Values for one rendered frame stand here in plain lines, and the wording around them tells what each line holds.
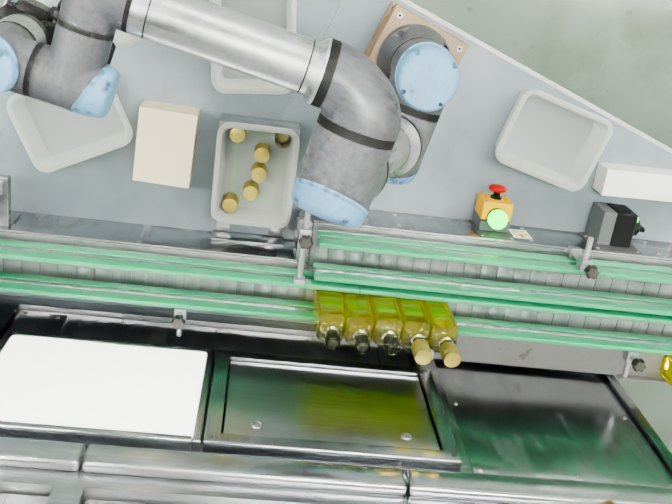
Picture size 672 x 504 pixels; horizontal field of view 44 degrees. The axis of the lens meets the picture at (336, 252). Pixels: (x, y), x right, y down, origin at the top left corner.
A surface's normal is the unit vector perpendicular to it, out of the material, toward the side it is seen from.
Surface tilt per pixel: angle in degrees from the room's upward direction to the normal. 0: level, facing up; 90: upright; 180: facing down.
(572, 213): 0
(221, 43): 5
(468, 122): 0
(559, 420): 90
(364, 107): 10
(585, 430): 90
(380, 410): 90
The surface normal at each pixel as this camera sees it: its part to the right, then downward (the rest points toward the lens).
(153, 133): 0.06, 0.36
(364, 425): 0.13, -0.93
